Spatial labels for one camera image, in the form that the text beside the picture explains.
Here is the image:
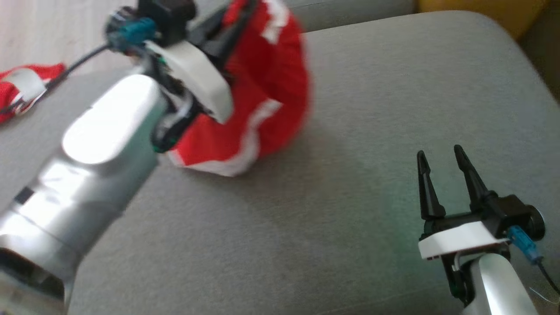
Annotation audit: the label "small grey sofa cushion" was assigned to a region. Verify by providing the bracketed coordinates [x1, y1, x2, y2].
[280, 0, 417, 33]

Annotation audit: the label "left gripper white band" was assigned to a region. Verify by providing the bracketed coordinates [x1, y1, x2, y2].
[147, 0, 256, 153]

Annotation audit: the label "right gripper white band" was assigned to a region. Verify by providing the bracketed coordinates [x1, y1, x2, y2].
[416, 144, 511, 263]

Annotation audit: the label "large grey sofa seat cushion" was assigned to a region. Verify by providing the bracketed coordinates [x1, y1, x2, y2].
[0, 11, 560, 315]

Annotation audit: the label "black cable with blue plug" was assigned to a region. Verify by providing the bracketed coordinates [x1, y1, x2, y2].
[507, 225, 560, 296]
[0, 17, 159, 116]

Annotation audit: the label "red shorts with white trim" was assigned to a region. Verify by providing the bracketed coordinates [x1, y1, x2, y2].
[166, 0, 312, 178]

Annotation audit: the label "red shirt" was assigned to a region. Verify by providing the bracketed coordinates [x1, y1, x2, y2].
[0, 63, 67, 124]

